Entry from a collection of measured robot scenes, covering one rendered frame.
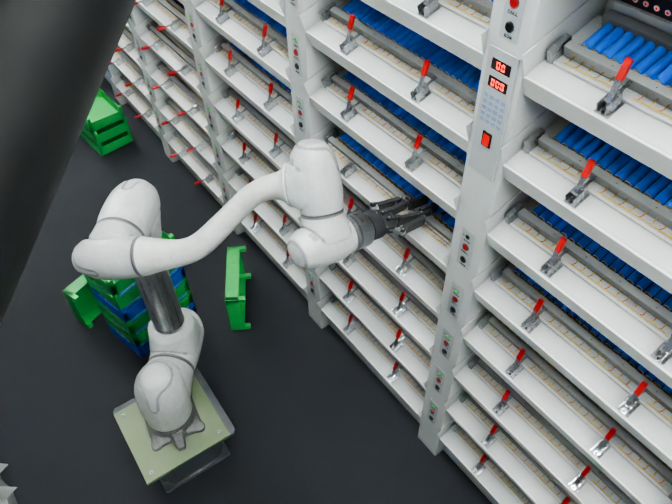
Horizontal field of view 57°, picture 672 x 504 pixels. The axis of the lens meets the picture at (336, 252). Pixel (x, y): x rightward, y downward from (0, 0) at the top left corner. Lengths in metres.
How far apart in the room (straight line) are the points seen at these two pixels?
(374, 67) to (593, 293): 0.72
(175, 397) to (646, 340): 1.35
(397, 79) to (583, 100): 0.51
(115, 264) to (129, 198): 0.21
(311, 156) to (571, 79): 0.54
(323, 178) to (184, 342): 0.93
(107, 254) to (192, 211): 1.63
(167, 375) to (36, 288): 1.23
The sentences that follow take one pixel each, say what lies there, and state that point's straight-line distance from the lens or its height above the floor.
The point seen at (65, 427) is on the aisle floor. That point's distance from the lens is 2.61.
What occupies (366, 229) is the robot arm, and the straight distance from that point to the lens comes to 1.47.
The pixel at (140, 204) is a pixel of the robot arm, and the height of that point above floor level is 1.03.
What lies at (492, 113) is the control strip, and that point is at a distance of 1.26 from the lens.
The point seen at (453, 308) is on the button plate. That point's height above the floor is 0.82.
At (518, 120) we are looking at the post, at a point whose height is 1.43.
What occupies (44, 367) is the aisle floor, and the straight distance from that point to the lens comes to 2.80.
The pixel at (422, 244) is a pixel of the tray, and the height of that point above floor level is 0.94.
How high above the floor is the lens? 2.13
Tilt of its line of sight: 47 degrees down
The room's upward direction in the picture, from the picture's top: 1 degrees counter-clockwise
